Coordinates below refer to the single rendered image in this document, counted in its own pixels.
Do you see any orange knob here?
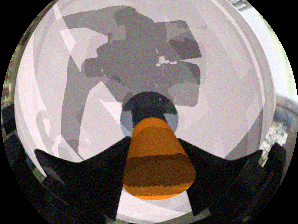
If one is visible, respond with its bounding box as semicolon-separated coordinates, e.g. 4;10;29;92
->
122;117;196;200

